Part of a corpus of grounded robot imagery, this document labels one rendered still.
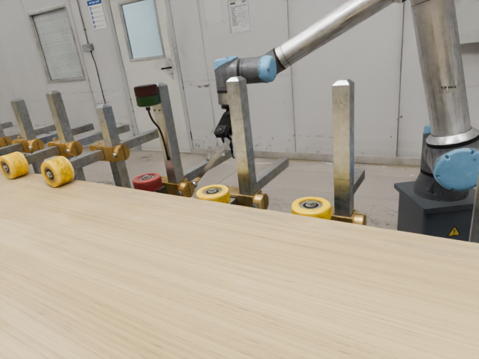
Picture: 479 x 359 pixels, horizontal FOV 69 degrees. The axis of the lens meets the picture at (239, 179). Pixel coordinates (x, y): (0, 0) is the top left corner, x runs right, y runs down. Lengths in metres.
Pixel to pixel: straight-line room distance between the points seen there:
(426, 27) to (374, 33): 2.25
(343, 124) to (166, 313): 0.49
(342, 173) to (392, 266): 0.27
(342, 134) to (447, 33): 0.57
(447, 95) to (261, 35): 2.74
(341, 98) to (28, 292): 0.65
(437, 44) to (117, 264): 1.03
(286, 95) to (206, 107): 1.02
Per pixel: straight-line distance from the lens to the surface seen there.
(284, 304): 0.50
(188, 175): 1.15
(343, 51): 3.52
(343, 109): 0.74
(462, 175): 1.29
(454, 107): 1.26
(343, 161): 0.77
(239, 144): 0.86
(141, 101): 0.95
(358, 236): 0.64
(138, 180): 1.02
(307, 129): 3.73
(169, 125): 1.01
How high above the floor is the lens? 1.23
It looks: 21 degrees down
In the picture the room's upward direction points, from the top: 7 degrees counter-clockwise
